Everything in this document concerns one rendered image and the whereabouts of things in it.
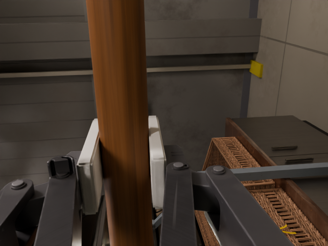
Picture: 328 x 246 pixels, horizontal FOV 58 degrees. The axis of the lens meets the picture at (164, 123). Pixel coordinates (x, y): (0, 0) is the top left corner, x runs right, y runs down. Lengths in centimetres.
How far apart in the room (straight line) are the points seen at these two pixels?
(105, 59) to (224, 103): 305
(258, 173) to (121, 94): 116
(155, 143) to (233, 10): 288
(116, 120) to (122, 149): 2
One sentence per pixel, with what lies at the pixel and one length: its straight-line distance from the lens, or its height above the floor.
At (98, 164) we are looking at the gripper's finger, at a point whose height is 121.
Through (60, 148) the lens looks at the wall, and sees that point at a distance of 333.
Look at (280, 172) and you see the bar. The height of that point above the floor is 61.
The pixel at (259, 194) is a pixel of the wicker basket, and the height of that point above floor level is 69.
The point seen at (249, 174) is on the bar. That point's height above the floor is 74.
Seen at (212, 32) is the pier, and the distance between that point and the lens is 286.
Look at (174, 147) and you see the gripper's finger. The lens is 18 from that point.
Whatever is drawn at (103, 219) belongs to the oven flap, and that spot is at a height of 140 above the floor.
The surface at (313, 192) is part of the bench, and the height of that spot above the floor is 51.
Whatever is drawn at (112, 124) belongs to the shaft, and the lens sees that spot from 17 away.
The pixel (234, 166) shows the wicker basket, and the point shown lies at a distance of 153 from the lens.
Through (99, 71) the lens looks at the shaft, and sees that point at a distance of 16.
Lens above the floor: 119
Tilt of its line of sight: 5 degrees down
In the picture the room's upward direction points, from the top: 93 degrees counter-clockwise
